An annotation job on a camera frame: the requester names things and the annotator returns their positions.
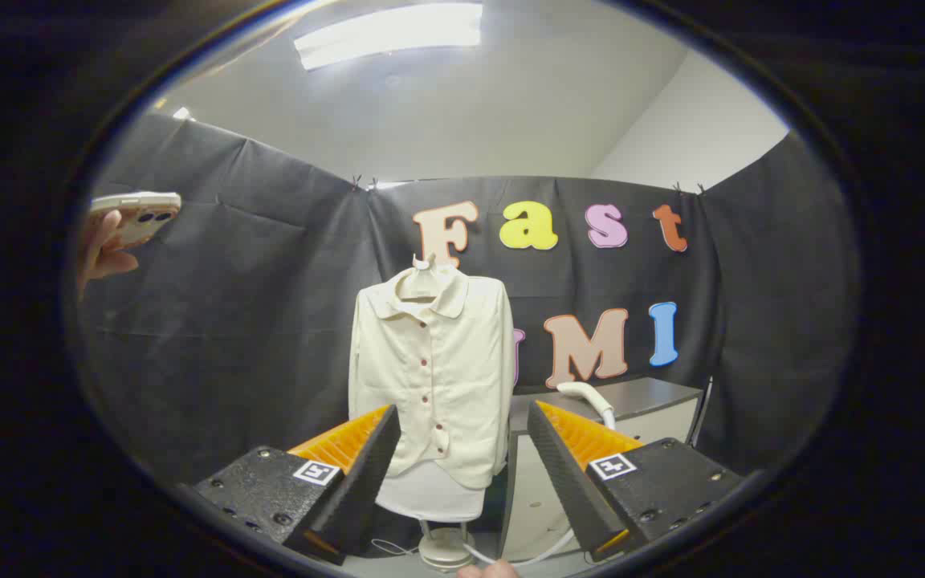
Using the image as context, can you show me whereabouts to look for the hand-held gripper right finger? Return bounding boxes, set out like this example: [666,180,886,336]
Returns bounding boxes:
[527,400,744,563]

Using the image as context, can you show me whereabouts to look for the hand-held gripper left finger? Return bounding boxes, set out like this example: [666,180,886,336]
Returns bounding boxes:
[194,404,401,565]

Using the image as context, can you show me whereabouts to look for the white garment steamer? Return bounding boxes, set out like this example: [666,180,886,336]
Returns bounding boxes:
[556,382,617,430]

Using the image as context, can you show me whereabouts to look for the cream button shirt clothes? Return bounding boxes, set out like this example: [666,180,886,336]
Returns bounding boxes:
[348,265,515,490]

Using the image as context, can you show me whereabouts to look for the white clothes hanger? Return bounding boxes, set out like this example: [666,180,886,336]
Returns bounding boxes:
[398,254,443,302]

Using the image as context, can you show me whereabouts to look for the white mannequin stand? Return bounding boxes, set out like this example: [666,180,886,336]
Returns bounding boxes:
[374,460,487,572]

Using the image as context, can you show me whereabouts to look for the white cabinet with grey top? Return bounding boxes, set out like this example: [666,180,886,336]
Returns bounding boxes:
[499,377,708,563]

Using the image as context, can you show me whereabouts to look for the pale smartphone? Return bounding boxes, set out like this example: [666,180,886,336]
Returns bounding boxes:
[89,191,182,250]

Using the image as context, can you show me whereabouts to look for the ceiling light panel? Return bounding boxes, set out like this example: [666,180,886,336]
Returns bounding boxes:
[294,2,483,71]

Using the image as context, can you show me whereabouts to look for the white steamer hose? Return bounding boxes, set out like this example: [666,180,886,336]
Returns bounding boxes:
[462,526,577,567]

